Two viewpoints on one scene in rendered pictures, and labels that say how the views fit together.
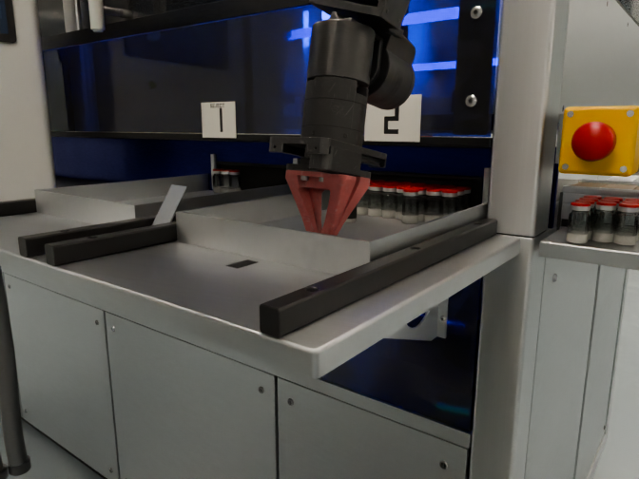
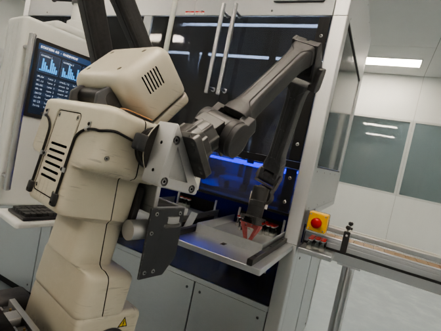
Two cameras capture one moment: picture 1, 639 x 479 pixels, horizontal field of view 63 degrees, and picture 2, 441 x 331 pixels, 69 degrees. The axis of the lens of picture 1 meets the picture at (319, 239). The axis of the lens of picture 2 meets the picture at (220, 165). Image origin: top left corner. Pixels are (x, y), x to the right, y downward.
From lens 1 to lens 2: 0.70 m
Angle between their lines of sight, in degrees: 15
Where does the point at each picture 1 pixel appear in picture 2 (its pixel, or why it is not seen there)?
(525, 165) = (297, 224)
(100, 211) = not seen: hidden behind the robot
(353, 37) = (265, 192)
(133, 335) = (123, 257)
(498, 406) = (279, 297)
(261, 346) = (246, 267)
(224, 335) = (235, 264)
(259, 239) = (227, 236)
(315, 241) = (246, 241)
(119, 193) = not seen: hidden behind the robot
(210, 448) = (154, 310)
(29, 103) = not seen: hidden behind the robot
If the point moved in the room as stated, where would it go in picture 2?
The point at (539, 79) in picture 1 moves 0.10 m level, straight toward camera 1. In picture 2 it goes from (304, 201) to (306, 205)
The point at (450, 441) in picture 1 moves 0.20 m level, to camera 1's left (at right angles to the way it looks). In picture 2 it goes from (260, 309) to (214, 304)
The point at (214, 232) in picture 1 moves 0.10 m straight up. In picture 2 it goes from (211, 232) to (216, 205)
